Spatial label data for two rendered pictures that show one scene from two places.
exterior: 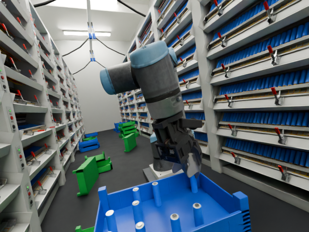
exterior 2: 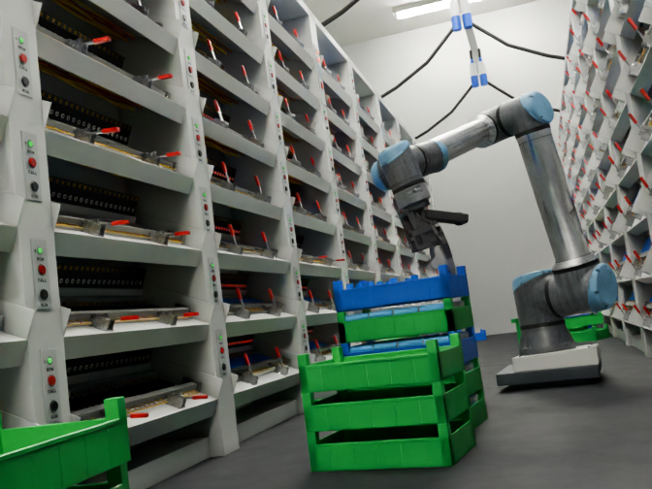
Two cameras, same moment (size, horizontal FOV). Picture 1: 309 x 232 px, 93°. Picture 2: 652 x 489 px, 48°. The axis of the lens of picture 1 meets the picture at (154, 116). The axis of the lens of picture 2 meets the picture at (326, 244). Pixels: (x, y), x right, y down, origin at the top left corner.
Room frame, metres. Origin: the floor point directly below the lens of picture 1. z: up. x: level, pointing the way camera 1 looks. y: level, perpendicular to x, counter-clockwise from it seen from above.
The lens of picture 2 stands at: (-1.31, -1.01, 0.30)
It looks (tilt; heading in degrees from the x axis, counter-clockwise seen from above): 6 degrees up; 37
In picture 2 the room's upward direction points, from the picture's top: 7 degrees counter-clockwise
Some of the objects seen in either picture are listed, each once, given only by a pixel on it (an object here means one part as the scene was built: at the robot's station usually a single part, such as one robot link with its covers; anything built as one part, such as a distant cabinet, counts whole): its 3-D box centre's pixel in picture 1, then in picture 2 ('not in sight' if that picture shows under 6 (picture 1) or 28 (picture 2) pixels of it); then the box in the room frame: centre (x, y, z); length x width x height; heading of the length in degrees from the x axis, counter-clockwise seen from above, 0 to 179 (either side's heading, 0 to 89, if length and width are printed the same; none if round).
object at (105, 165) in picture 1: (96, 166); not in sight; (1.54, 0.69, 0.04); 0.30 x 0.20 x 0.08; 112
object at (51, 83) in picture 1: (53, 99); (351, 213); (1.97, 1.28, 0.86); 0.20 x 0.09 x 1.73; 112
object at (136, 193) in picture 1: (137, 200); not in sight; (0.38, 0.08, 0.36); 0.02 x 0.02 x 0.06
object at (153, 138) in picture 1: (161, 143); (538, 297); (1.15, -0.02, 0.29); 0.17 x 0.15 x 0.18; 79
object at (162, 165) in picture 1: (163, 159); (544, 337); (1.15, -0.02, 0.15); 0.19 x 0.19 x 0.10
